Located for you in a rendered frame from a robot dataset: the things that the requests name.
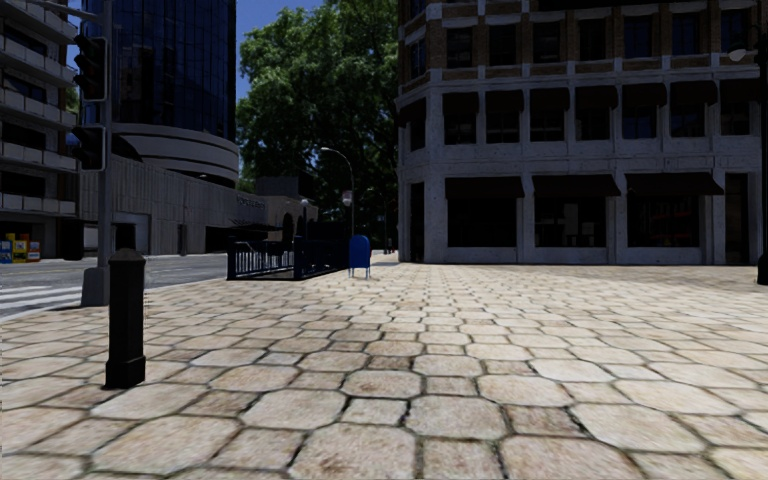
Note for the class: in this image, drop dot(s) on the blue letter box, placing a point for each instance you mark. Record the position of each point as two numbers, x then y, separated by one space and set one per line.
359 252

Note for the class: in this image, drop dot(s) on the grey street lamp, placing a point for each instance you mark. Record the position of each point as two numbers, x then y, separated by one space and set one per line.
350 180

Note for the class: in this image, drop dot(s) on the low tan building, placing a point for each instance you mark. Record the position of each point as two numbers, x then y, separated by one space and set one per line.
288 210

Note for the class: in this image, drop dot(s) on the dark stairway railing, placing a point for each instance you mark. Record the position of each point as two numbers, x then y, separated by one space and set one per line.
264 258

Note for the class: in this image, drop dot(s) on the trees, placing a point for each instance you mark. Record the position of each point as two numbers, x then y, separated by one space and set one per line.
324 108

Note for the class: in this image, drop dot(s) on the brick and stone building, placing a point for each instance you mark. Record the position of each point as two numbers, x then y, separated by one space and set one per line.
576 132

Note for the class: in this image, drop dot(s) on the glass tower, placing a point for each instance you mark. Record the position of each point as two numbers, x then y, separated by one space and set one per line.
174 120

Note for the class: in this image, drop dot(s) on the traffic light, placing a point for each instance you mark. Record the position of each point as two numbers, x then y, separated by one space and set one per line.
103 180

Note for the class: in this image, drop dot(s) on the pale concrete building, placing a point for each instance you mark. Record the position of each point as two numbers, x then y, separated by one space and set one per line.
30 138

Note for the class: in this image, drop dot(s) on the short dark post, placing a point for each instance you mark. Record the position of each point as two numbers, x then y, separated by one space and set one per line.
126 318

